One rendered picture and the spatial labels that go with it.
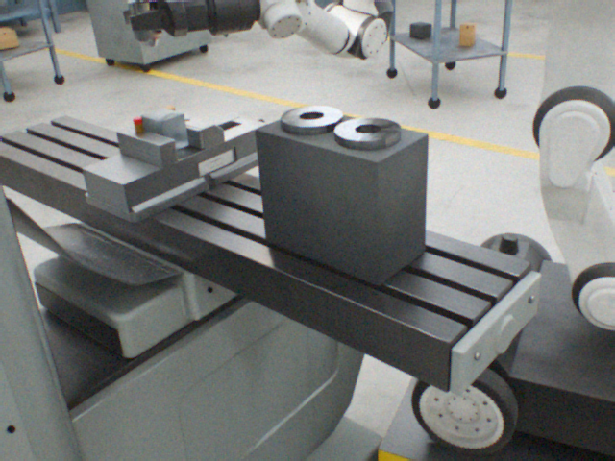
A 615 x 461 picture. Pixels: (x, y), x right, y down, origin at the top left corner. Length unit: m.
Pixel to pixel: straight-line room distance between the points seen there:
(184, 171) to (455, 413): 0.70
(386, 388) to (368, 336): 1.27
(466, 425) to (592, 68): 0.70
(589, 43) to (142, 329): 0.88
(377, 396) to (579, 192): 1.08
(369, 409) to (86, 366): 1.11
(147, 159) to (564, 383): 0.87
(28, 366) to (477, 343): 0.59
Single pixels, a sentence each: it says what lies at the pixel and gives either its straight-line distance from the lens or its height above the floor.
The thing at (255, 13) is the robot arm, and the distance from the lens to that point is 1.24.
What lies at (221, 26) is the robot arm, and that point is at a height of 1.22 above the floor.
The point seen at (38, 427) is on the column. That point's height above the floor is 0.79.
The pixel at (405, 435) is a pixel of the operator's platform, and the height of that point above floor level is 0.40.
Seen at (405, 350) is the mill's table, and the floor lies 0.90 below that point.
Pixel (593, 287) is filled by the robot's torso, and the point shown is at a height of 0.71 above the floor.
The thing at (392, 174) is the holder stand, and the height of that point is 1.10.
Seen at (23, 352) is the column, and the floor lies 0.91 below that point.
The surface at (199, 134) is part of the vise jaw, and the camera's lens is 1.25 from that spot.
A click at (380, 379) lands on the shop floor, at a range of 2.23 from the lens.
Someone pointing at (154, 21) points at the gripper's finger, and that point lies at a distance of 1.20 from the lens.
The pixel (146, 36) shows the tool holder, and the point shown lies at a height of 1.22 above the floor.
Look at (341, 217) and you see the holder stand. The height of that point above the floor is 1.03.
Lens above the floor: 1.46
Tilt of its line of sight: 28 degrees down
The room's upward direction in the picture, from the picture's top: 4 degrees counter-clockwise
